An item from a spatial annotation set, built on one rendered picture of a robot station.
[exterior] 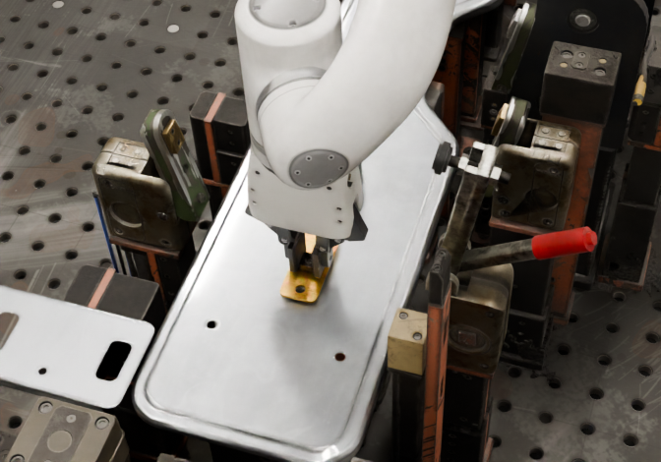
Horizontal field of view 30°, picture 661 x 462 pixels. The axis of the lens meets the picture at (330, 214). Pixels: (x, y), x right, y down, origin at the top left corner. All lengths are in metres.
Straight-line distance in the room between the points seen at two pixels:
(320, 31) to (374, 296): 0.34
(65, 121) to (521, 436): 0.81
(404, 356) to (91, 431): 0.28
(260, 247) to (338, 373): 0.17
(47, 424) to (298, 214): 0.29
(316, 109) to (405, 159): 0.42
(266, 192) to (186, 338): 0.17
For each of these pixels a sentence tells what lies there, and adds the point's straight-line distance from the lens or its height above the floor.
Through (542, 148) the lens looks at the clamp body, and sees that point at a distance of 1.25.
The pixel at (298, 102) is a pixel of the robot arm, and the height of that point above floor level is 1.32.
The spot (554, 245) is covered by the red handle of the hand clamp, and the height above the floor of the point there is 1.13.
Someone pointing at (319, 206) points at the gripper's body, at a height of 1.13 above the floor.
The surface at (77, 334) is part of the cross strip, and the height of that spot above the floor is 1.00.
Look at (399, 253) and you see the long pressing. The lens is 1.24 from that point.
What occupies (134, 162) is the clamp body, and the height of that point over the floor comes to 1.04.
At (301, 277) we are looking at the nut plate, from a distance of 1.22.
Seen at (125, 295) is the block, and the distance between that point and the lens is 1.26.
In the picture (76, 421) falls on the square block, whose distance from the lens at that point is 1.10.
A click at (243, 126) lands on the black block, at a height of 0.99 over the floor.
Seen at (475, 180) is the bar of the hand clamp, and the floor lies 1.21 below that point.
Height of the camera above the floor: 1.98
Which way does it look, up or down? 50 degrees down
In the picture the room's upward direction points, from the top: 3 degrees counter-clockwise
